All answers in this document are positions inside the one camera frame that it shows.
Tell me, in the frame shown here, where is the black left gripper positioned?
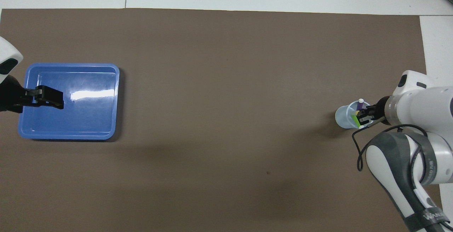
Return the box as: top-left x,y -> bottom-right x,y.
0,75 -> 64,114

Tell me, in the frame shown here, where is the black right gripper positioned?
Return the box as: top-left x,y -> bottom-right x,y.
358,97 -> 388,125

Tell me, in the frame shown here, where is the translucent plastic cup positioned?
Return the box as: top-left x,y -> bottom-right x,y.
335,100 -> 372,130

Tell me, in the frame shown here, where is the blue plastic tray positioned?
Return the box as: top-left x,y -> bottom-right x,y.
18,63 -> 120,140

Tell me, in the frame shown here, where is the brown table mat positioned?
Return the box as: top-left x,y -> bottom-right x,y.
0,8 -> 446,232

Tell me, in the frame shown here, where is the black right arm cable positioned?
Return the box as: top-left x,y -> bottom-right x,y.
352,124 -> 429,171

